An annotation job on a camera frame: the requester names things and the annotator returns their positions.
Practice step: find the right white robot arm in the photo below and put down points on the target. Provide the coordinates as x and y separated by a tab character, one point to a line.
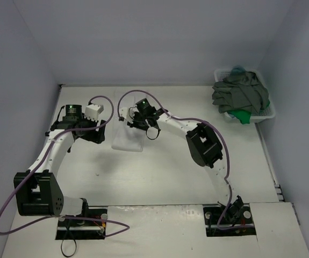
206	145

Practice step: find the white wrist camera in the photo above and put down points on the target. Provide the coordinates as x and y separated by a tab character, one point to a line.
92	112
126	114

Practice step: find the white plastic basket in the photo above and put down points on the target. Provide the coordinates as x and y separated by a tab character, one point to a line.
220	74

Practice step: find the green t shirt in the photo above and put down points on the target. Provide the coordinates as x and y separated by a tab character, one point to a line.
245	117

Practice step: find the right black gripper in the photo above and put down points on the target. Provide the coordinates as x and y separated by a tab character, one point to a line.
137	121

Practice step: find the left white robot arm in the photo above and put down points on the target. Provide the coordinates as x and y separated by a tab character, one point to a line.
38	192

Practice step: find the white t shirt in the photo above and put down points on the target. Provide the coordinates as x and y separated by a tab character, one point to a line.
125	138

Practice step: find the grey t shirt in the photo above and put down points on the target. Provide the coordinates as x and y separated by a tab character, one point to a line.
242	91

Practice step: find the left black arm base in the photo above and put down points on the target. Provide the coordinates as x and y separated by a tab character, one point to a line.
69	232

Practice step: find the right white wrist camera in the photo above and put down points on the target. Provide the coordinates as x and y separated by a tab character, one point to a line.
126	114

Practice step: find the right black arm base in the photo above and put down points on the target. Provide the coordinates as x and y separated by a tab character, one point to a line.
241	225

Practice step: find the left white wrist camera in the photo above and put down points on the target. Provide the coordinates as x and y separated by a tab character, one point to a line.
92	112

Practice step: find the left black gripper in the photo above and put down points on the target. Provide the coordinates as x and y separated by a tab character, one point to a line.
94	133

